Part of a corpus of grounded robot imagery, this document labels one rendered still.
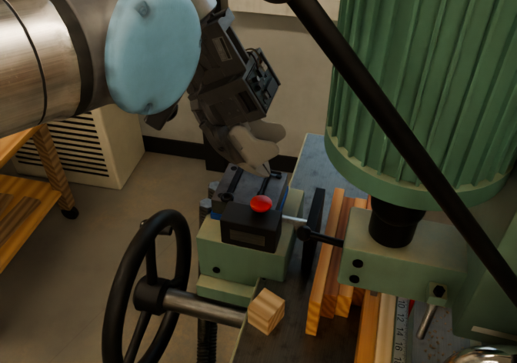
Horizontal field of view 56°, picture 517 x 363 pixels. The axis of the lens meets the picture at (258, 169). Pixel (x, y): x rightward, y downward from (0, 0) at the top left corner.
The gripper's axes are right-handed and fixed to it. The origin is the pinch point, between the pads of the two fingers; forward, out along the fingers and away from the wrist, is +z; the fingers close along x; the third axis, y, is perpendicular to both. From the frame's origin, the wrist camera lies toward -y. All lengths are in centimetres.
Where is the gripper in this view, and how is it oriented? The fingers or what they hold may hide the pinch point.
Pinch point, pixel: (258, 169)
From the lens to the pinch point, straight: 62.7
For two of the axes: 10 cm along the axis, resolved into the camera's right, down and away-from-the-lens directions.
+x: 2.7, -6.4, 7.2
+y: 8.3, -2.2, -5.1
